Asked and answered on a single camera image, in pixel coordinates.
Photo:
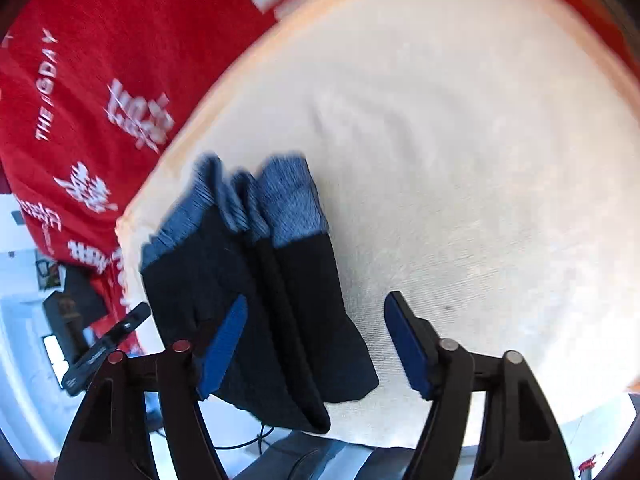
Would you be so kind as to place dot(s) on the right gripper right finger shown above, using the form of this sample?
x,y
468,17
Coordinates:
x,y
520,437

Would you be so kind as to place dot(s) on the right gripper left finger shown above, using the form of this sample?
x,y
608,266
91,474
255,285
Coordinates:
x,y
109,438

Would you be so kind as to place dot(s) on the black pants with blue trim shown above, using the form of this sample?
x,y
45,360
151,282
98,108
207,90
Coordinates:
x,y
244,269

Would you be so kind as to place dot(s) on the black garment on sofa edge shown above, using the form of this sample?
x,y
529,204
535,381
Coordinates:
x,y
78,301

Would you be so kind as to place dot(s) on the white stool with red stickers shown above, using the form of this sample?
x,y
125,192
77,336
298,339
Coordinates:
x,y
585,469

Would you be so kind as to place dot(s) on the person's right grey trouser leg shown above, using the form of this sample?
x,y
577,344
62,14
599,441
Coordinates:
x,y
385,464

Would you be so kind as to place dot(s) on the cream cushion cloth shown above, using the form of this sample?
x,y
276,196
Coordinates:
x,y
479,156

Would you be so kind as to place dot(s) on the red blanket with white characters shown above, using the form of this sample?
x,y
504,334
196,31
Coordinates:
x,y
93,92

